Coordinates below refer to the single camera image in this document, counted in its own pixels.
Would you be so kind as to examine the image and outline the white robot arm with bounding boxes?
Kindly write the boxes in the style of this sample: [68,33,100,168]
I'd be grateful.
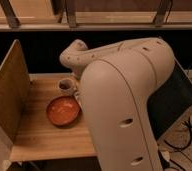
[60,38,175,171]

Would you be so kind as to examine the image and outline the orange round bowl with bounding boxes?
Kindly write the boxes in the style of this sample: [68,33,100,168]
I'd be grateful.
[46,96,80,126]

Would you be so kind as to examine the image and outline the black right side panel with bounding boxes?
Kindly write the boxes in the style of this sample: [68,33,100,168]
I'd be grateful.
[147,62,192,142]

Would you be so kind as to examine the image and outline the left wooden side panel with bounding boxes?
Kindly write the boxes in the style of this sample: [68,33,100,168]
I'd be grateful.
[0,40,30,171]

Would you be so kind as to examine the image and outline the wooden shelf with brackets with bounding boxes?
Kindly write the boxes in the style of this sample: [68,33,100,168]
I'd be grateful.
[0,0,192,31]

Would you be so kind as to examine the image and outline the black floor cables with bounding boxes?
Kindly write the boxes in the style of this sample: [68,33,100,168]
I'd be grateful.
[158,114,192,171]

